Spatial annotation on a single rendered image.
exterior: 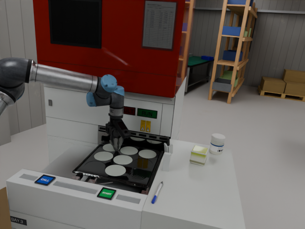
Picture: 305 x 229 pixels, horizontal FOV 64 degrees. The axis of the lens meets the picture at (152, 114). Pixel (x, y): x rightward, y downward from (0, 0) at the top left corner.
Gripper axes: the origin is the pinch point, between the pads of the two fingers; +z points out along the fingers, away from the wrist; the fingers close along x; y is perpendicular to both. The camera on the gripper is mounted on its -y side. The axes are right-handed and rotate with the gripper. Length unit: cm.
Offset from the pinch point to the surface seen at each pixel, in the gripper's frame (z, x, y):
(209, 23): -97, -670, 430
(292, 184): 91, -220, -39
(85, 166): 1.4, 21.4, -3.9
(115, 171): 1.3, 12.2, -15.8
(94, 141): 5.2, 0.1, 25.0
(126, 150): 1.3, -5.3, -1.3
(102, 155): 1.3, 8.9, 1.2
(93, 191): -4.3, 31.5, -29.8
